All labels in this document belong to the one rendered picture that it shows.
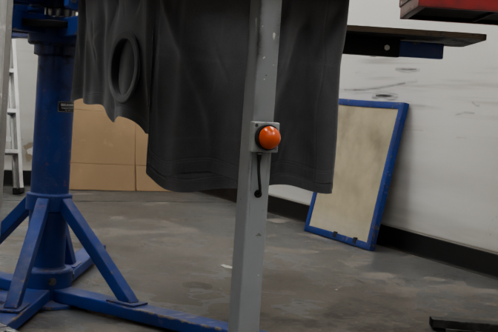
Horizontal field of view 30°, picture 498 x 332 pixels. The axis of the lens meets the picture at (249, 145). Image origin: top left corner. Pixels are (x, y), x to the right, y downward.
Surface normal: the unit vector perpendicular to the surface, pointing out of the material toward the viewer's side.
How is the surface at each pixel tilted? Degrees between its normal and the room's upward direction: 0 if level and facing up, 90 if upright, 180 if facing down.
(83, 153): 78
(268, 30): 90
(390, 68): 90
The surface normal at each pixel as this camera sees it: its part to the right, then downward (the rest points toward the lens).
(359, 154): -0.86, -0.22
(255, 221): 0.47, 0.08
